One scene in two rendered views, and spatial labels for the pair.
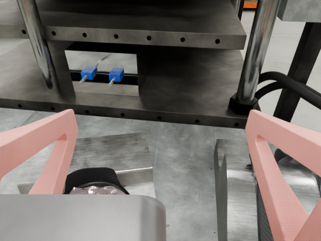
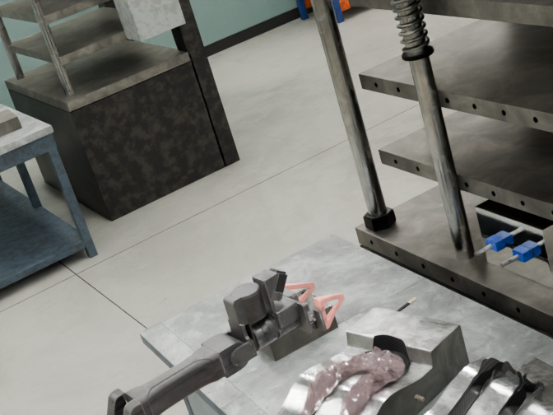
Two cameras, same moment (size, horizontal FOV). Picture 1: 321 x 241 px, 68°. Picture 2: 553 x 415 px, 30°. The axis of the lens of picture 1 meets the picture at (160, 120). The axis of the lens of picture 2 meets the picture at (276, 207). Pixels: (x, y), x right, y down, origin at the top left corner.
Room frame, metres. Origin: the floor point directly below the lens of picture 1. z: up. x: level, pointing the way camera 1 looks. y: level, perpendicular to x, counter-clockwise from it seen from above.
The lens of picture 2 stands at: (-0.88, -1.60, 2.17)
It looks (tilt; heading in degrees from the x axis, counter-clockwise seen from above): 22 degrees down; 60
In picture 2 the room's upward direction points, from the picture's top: 17 degrees counter-clockwise
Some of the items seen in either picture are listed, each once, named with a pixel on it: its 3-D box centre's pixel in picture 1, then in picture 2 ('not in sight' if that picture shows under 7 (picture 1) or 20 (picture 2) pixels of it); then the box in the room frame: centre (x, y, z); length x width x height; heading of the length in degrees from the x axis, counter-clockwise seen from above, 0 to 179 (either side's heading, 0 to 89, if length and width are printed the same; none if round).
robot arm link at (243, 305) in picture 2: not in sight; (239, 323); (-0.11, 0.00, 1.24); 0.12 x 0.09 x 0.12; 0
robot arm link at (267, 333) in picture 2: not in sight; (259, 329); (-0.07, 0.00, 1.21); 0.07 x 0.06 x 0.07; 0
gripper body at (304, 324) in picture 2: not in sight; (284, 317); (-0.01, 0.00, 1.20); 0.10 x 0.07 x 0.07; 90
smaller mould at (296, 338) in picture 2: not in sight; (290, 324); (0.30, 0.56, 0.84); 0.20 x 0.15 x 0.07; 172
